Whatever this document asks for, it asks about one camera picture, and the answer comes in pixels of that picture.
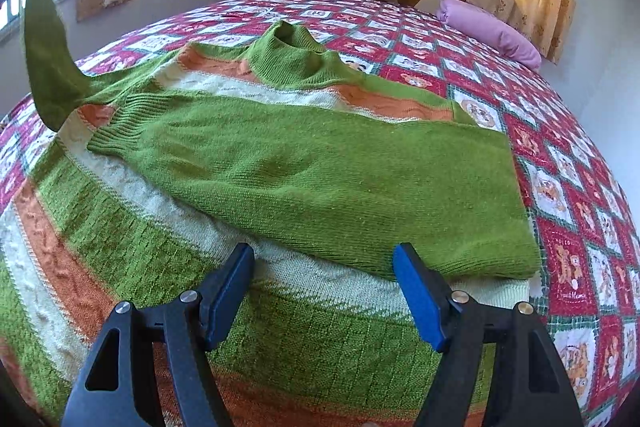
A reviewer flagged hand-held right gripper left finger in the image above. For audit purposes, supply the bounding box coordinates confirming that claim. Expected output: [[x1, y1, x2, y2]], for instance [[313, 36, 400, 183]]
[[61, 243, 256, 427]]

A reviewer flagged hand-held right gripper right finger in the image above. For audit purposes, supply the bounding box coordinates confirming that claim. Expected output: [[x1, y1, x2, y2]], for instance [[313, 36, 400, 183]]
[[392, 243, 583, 427]]

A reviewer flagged green striped knit sweater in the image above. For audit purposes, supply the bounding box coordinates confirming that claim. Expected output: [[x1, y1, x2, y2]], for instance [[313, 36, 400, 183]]
[[0, 0, 543, 427]]

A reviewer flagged red checked printed blanket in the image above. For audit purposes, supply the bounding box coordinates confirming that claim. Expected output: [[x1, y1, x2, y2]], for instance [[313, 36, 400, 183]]
[[0, 0, 640, 427]]

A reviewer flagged pink pillow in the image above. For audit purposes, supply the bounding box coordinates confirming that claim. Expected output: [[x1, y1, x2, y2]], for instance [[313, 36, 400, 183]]
[[436, 0, 543, 72]]

